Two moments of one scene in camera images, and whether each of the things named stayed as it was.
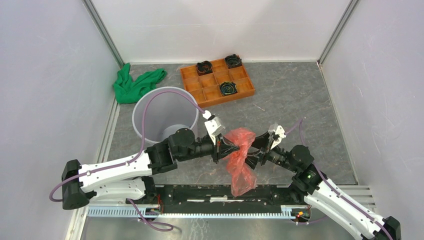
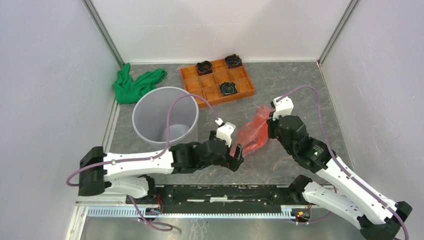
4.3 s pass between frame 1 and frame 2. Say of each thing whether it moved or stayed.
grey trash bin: stayed
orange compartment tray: stayed
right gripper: moved
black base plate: stayed
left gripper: moved
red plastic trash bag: moved
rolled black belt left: stayed
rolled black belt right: stayed
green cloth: stayed
